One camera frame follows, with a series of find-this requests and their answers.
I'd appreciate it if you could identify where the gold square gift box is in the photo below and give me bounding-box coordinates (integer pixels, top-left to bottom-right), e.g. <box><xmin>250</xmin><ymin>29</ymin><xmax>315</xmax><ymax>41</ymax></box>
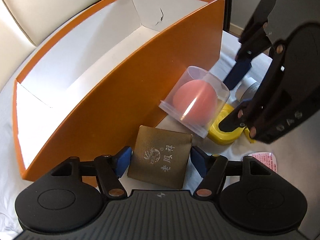
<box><xmin>127</xmin><ymin>126</ymin><xmax>193</xmax><ymax>190</ymax></box>

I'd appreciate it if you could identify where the light blue bed sheet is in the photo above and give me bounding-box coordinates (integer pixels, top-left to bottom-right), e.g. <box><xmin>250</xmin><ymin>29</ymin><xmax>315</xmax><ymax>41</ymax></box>
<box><xmin>0</xmin><ymin>29</ymin><xmax>276</xmax><ymax>221</ymax></box>

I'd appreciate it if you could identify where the yellow tape measure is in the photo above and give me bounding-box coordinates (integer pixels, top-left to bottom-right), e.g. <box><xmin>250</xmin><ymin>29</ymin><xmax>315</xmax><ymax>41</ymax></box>
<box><xmin>207</xmin><ymin>104</ymin><xmax>255</xmax><ymax>145</ymax></box>

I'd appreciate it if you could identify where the pink sponge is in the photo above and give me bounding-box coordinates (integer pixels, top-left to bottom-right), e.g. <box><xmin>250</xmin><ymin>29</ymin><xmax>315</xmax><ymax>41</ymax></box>
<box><xmin>159</xmin><ymin>66</ymin><xmax>230</xmax><ymax>138</ymax></box>

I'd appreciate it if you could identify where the pink labelled tin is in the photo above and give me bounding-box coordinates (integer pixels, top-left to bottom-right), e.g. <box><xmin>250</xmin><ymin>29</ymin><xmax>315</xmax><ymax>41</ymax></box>
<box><xmin>249</xmin><ymin>152</ymin><xmax>277</xmax><ymax>173</ymax></box>

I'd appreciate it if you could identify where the orange cardboard box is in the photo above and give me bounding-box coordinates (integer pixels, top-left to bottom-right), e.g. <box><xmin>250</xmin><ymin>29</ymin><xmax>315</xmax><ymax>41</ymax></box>
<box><xmin>12</xmin><ymin>0</ymin><xmax>225</xmax><ymax>181</ymax></box>

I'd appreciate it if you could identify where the white lidded cream jar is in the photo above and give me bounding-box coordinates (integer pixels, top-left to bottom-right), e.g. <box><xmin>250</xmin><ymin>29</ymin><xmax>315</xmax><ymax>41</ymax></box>
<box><xmin>235</xmin><ymin>77</ymin><xmax>260</xmax><ymax>103</ymax></box>

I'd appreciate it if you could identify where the cream padded headboard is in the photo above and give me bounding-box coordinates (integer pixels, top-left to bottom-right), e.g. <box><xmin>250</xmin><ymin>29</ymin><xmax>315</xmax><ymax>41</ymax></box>
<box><xmin>1</xmin><ymin>0</ymin><xmax>99</xmax><ymax>87</ymax></box>

